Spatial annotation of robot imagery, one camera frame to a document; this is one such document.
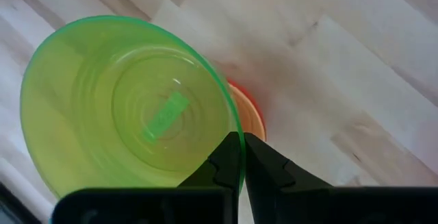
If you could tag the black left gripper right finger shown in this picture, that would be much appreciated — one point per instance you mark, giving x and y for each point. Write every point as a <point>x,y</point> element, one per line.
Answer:
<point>291,203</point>

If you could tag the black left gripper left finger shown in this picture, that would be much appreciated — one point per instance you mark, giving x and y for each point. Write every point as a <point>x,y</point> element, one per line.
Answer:
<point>205,203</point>

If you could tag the green plastic bowl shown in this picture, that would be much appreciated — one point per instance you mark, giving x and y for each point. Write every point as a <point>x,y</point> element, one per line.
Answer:
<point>85,114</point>

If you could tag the orange plastic bowl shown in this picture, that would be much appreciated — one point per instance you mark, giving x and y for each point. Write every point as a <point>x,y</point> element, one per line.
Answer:
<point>251,114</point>

